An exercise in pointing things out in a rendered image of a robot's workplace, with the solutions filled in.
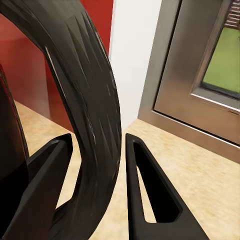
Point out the fixed window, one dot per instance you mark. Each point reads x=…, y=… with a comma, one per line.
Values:
x=192, y=84

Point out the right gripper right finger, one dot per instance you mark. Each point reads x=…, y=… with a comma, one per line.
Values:
x=174, y=219

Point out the electric kettle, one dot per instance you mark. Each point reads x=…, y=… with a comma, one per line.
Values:
x=78, y=61

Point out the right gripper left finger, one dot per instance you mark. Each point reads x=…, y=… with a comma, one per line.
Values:
x=29, y=195

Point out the countertop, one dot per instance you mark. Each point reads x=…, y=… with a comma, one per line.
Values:
x=208, y=183

